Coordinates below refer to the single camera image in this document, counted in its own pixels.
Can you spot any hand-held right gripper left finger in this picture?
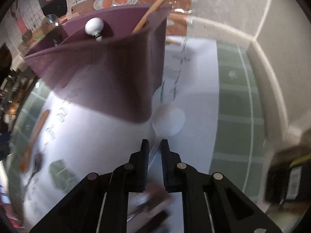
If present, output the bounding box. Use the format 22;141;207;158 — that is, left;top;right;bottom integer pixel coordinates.
29;139;149;233

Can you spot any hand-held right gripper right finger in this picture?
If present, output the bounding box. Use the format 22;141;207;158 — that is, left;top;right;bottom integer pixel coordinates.
161;139;283;233

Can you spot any translucent white spoon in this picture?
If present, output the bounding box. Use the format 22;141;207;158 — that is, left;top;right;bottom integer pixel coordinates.
146;103;186;170

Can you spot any purple utensil holder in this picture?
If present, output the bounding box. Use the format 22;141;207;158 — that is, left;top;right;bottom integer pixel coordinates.
23;3;173;124

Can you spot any thin wooden stick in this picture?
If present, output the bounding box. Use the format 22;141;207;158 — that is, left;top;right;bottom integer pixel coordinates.
132;0;185;34

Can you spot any dark brown utensil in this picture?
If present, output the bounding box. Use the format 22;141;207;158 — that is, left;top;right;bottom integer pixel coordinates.
128;182;175;225

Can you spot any white printed mat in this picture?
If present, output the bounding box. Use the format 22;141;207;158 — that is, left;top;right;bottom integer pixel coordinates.
22;37;220;233

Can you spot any green grid cutting mat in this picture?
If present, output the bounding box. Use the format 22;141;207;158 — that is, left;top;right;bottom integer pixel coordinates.
10;40;268;233

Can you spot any small dark spoon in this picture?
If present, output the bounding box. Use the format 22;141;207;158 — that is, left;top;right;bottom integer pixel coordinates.
25;152;45;190

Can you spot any black and cream appliance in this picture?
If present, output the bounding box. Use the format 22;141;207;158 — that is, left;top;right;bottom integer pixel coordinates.
264;144;311;205

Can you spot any wooden spoon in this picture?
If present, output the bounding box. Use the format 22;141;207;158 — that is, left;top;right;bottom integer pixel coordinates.
19;109;50;173

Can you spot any white bulb-shaped utensil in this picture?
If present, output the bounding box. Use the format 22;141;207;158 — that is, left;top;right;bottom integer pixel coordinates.
85;17;105;42

